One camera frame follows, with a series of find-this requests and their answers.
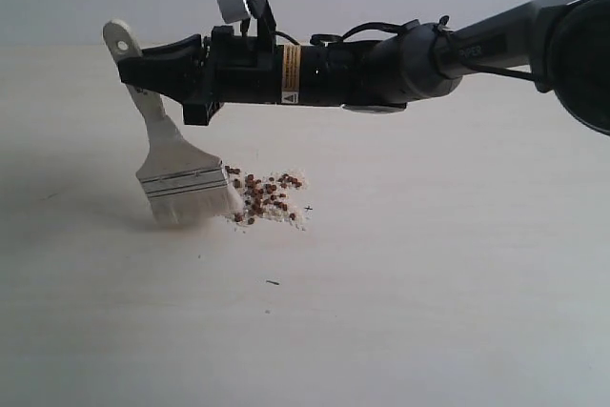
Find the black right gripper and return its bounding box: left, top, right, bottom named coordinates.
left=118, top=26, right=283, bottom=126

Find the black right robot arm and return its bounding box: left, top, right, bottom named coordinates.
left=117, top=0, right=609, bottom=134

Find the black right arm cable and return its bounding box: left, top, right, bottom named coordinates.
left=274, top=15, right=452, bottom=46

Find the pile of white grains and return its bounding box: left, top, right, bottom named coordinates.
left=223, top=166, right=314, bottom=234

